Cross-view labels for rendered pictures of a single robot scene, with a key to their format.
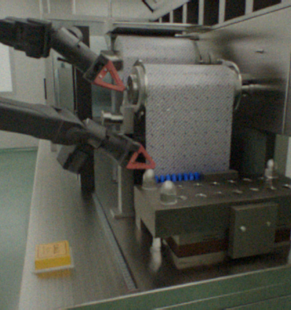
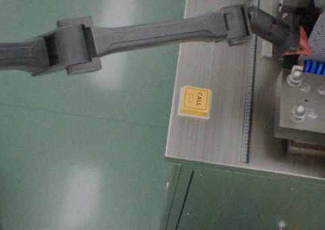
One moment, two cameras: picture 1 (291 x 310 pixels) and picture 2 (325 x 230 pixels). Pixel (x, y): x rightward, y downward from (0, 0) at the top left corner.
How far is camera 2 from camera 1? 1.05 m
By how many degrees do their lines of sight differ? 51
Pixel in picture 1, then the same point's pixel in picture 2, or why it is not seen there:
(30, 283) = (175, 126)
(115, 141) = (275, 37)
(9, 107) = (185, 37)
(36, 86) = not seen: outside the picture
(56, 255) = (198, 108)
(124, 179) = not seen: hidden behind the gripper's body
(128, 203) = not seen: hidden behind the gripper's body
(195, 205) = (315, 132)
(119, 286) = (236, 155)
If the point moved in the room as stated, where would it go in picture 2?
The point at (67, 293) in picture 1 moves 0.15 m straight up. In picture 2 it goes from (198, 146) to (206, 120)
